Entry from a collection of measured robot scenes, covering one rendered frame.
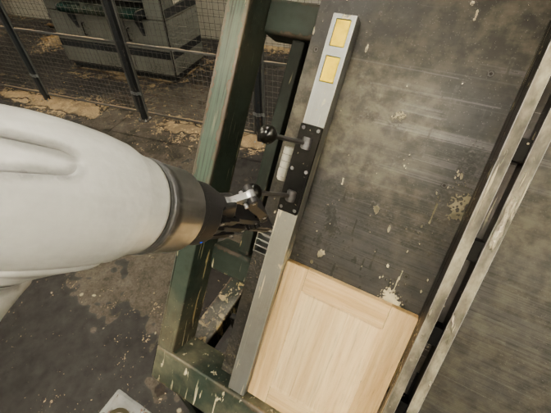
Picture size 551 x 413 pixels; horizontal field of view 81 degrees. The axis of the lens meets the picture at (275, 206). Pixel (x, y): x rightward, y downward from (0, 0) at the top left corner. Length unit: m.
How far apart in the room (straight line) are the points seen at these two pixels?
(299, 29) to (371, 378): 0.82
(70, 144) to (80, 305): 2.25
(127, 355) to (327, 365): 1.48
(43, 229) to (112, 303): 2.15
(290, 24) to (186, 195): 0.63
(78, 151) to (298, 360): 0.77
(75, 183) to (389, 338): 0.70
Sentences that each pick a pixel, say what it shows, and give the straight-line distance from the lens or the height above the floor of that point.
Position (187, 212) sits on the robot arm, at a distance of 0.30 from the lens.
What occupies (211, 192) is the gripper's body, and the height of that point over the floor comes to 1.64.
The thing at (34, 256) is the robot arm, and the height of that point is 1.73.
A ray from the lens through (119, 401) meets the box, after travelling 1.06.
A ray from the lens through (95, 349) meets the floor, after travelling 2.26.
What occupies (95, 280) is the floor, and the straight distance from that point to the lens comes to 2.52.
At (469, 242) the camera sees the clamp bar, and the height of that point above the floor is 1.43.
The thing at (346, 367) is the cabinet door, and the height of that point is 1.07.
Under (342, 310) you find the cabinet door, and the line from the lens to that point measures 0.79.
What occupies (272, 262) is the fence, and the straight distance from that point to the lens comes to 0.79.
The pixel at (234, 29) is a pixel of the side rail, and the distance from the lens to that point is 0.83.
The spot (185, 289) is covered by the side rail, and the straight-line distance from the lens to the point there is 0.95.
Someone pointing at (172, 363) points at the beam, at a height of 0.88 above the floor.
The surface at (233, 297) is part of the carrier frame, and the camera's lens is 1.26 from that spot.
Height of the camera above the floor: 1.88
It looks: 45 degrees down
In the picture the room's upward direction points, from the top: straight up
